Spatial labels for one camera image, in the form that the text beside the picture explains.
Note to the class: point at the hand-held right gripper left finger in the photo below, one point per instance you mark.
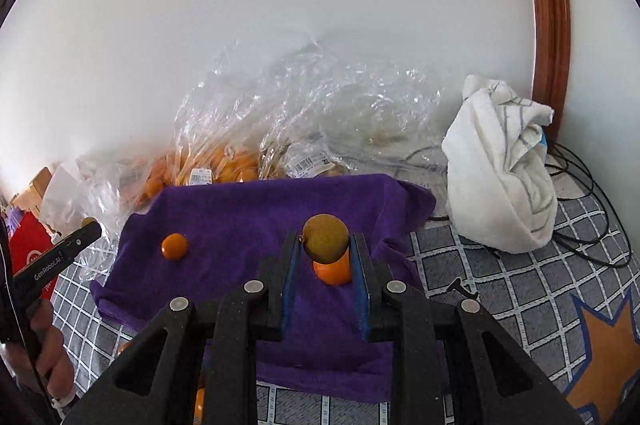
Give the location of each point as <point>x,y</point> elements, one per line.
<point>290,287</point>

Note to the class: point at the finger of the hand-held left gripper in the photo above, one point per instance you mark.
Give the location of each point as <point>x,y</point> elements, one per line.
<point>80,237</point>

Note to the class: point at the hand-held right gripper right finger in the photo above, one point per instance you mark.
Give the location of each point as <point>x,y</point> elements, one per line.
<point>359,290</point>

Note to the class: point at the greenish brown round fruit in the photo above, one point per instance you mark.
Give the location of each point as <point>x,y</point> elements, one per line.
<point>325,239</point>

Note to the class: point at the bagged brown fruits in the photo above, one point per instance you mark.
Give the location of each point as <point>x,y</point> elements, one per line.
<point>320,167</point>

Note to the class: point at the person's left hand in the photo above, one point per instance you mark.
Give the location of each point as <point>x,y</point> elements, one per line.
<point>50,345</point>

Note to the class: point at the small orange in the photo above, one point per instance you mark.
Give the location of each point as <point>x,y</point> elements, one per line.
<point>174,247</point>
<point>332,275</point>

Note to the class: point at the red box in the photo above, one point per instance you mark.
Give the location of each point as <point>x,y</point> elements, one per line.
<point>30,245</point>

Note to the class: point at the white plastic bag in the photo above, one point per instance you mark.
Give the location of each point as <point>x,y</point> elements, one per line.
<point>62,190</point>

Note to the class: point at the clear plastic bag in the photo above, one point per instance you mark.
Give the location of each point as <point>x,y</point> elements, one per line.
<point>215,115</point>
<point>112,195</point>
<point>360,105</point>

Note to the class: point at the cardboard box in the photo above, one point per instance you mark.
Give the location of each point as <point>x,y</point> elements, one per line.
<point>35,187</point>

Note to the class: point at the purple towel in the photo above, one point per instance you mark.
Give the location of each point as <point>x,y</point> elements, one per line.
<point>225,225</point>

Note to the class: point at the pile of bagged oranges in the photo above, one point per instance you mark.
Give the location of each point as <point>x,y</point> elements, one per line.
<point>230,167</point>

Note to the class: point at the grey checked bed sheet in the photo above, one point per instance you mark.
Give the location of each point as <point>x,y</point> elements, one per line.
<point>500,305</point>

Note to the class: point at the white towel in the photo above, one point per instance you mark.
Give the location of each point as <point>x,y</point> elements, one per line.
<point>490,185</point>

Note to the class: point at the brown wooden door frame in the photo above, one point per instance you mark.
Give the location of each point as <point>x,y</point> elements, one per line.
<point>547,5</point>

